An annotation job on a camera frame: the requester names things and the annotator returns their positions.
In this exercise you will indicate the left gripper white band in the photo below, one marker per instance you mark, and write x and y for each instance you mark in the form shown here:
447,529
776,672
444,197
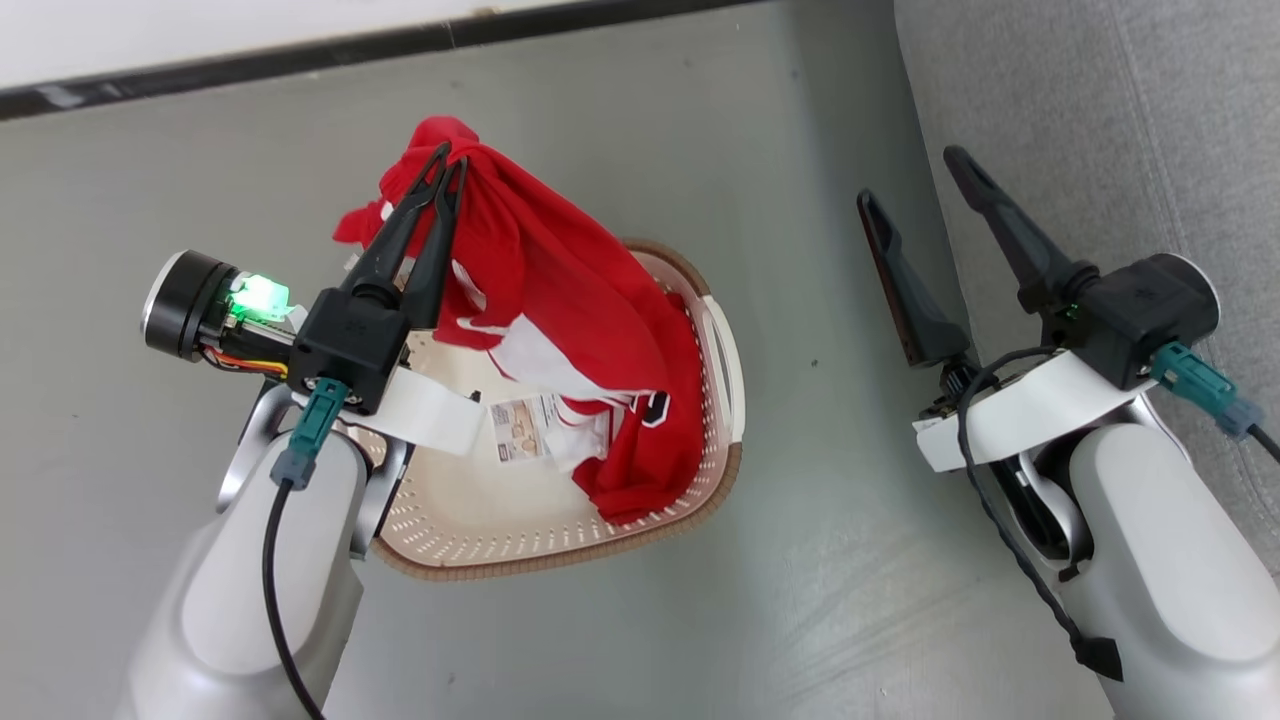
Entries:
190,305

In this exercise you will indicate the beige perforated laundry basket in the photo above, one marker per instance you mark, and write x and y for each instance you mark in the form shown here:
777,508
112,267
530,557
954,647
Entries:
470,510

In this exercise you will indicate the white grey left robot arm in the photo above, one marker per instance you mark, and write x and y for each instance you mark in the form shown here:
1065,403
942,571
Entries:
210,600

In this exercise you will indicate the dark skirting board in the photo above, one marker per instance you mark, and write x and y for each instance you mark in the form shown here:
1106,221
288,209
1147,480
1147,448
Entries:
300,55

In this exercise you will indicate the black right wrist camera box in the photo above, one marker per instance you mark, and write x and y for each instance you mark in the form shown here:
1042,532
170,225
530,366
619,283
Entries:
1140,315

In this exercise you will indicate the grey fabric sofa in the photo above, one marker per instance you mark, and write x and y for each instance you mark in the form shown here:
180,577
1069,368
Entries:
1100,100

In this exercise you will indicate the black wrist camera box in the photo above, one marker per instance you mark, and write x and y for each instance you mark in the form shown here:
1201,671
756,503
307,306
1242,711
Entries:
350,345
1140,315

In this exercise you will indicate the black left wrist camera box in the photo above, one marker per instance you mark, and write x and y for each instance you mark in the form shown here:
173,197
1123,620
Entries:
350,345

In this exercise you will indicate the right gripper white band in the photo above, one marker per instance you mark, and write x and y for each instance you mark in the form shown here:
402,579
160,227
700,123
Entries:
1040,410

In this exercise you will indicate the red garment with white stripes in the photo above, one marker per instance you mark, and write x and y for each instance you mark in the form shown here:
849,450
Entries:
560,270

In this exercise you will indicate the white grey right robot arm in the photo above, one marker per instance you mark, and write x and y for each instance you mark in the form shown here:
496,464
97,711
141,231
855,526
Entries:
1170,560

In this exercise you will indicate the red garment black white trim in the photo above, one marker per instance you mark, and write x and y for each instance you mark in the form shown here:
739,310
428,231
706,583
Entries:
650,460

